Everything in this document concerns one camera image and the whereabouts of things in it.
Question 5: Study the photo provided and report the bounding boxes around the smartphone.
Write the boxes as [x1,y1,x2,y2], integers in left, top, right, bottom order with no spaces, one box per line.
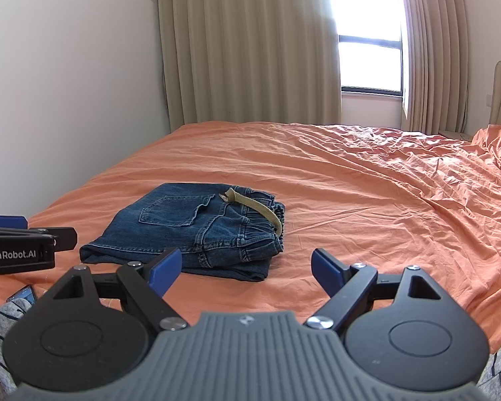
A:
[6,284,38,306]

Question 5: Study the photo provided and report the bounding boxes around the blue denim pants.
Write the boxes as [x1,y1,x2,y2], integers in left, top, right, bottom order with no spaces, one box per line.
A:
[79,182,287,282]

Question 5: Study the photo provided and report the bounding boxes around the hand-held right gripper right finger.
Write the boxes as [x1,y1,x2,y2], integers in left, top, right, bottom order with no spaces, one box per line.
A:
[305,248,447,335]

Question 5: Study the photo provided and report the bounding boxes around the dark-framed window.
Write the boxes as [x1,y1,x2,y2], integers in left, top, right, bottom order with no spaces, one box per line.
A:
[329,0,404,98]

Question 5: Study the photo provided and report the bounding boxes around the narrow beige curtain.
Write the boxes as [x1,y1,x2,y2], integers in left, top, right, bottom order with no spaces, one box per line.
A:
[390,0,472,134]

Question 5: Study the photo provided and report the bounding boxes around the grey striped clothing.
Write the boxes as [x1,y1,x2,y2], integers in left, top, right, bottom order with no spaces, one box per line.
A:
[0,300,501,401]

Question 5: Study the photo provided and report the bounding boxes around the wide beige curtain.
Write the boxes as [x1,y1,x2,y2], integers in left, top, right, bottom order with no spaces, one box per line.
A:
[156,0,342,132]

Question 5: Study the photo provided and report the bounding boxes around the bed with orange sheet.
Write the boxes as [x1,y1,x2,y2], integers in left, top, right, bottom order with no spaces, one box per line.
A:
[0,121,501,348]

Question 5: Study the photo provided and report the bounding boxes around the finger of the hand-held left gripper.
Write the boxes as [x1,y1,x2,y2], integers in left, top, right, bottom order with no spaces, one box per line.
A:
[0,213,29,230]
[0,226,78,252]

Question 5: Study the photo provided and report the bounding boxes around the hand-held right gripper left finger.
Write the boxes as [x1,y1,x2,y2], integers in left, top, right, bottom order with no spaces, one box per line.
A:
[52,247,188,332]

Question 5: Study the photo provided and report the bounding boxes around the olive webbing belt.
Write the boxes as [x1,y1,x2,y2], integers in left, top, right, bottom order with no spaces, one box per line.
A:
[219,189,284,235]

